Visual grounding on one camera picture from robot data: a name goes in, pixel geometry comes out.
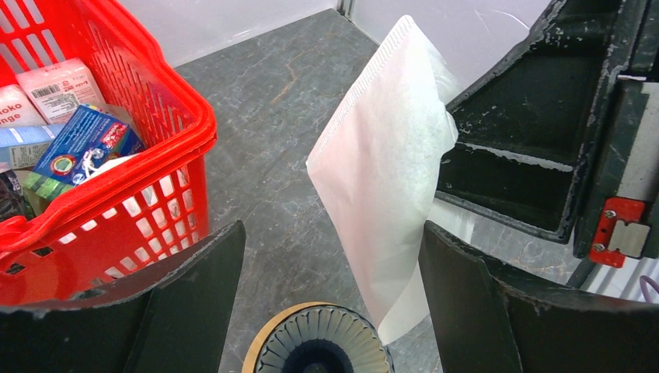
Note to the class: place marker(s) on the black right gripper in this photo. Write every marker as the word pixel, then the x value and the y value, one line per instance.
pixel 583 83

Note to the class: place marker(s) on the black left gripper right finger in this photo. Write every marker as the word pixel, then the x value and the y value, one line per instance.
pixel 489 316

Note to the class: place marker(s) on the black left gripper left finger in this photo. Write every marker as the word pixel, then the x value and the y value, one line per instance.
pixel 171 316

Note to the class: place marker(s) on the white paper coffee filter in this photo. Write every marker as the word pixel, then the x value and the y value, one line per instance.
pixel 375 168

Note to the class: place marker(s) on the blue ribbed dripper cone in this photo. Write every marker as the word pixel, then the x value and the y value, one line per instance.
pixel 317 337

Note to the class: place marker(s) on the red plastic shopping basket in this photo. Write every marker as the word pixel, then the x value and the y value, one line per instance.
pixel 120 168

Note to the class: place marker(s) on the dark snack packet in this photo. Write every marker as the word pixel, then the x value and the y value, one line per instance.
pixel 13 201

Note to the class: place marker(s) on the blue toothpaste box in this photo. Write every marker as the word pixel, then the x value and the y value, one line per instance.
pixel 92 137

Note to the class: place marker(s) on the light blue small box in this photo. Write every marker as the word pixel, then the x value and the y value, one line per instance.
pixel 22 147

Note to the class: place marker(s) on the white red carton box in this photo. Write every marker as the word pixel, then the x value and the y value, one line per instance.
pixel 58 89

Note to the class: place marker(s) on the white pink small box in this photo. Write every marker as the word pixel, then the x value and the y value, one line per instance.
pixel 17 110

